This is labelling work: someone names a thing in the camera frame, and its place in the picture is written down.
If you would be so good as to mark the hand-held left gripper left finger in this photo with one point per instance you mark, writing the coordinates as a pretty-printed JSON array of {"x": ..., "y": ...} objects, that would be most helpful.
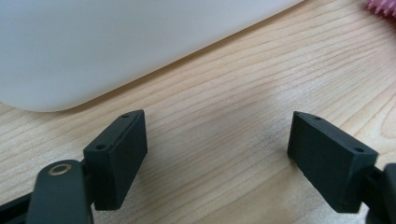
[{"x": 118, "y": 165}]

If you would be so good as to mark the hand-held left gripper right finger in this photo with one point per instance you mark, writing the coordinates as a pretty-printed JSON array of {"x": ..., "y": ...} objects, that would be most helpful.
[{"x": 327, "y": 165}]

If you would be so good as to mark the white plastic bin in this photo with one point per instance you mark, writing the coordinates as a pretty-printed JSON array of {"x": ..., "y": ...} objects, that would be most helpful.
[{"x": 93, "y": 46}]

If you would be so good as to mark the pink spiky ball toy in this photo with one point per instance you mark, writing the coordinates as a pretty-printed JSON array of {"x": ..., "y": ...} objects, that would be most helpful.
[{"x": 384, "y": 5}]

